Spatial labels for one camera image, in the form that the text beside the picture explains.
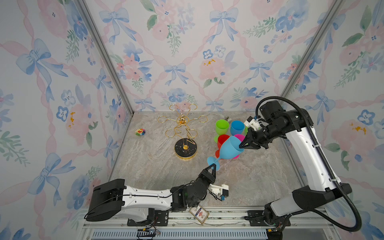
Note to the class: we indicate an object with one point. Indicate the red wine glass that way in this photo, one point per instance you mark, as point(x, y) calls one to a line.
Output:
point(221, 140)

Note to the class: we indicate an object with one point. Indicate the teal wine glass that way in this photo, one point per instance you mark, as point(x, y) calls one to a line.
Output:
point(229, 150)

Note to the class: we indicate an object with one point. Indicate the blue wine glass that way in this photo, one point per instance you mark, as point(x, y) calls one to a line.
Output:
point(237, 128)

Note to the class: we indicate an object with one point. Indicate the rainbow flower plush toy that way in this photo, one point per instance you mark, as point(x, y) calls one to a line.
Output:
point(140, 132)

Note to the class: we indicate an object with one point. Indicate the pink wine glass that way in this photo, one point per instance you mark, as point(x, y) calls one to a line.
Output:
point(241, 138)

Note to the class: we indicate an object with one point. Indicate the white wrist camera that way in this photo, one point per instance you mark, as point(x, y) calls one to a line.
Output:
point(252, 123)
point(220, 193)

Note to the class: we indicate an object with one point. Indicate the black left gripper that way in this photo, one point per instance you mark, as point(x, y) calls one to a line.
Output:
point(206, 176)

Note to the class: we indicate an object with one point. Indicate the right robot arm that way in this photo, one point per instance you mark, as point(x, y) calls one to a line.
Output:
point(278, 117)

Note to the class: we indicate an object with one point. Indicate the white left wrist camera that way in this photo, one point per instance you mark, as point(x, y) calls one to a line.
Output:
point(220, 193)

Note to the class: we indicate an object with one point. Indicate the gold wine glass rack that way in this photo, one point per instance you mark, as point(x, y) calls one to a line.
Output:
point(186, 147)

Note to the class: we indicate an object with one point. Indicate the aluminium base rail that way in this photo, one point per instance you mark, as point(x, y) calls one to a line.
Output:
point(223, 223)

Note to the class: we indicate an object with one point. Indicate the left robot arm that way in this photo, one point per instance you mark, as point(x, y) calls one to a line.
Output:
point(115, 198)

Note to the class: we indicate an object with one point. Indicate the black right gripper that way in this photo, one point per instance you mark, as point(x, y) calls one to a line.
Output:
point(250, 145)

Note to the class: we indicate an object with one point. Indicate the diamond label card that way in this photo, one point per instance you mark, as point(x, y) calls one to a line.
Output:
point(199, 214)

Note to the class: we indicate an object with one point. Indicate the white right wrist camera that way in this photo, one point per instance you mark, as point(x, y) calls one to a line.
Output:
point(252, 123)

